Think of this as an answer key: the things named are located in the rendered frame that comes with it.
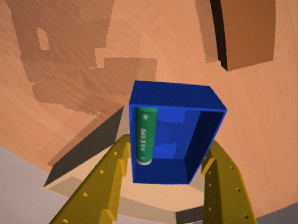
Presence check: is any blue box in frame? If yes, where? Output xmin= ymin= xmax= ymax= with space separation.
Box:
xmin=129 ymin=80 xmax=228 ymax=185

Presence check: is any green aaa battery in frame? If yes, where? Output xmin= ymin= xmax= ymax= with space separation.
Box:
xmin=135 ymin=107 xmax=158 ymax=165

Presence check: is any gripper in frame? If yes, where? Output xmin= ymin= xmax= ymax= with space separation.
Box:
xmin=49 ymin=134 xmax=257 ymax=224

